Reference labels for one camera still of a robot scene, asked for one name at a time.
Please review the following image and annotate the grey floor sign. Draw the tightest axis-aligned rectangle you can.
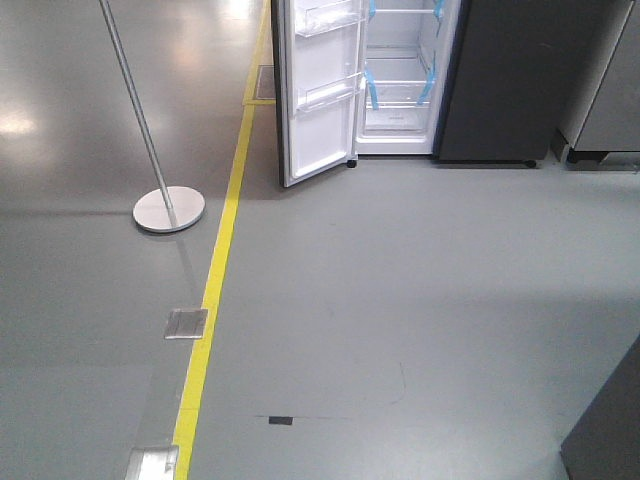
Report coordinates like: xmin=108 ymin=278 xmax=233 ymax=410
xmin=254 ymin=65 xmax=276 ymax=100

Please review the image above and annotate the fridge door with bins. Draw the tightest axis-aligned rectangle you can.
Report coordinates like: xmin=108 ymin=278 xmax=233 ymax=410
xmin=271 ymin=1 xmax=368 ymax=188

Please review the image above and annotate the silver floor stand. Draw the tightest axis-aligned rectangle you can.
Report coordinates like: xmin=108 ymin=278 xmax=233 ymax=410
xmin=98 ymin=1 xmax=206 ymax=234

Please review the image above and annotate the stainless steel appliance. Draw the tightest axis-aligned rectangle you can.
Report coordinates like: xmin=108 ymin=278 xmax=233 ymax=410
xmin=552 ymin=1 xmax=639 ymax=172

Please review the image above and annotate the silver floor socket plate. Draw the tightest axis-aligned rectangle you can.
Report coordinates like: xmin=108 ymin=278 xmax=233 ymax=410
xmin=164 ymin=308 xmax=208 ymax=340

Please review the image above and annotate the grey kitchen island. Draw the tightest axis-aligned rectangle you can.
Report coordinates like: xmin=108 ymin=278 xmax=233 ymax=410
xmin=561 ymin=341 xmax=639 ymax=479

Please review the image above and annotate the dark grey fridge unit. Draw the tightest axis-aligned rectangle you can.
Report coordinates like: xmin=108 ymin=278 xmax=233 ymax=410
xmin=435 ymin=1 xmax=634 ymax=164

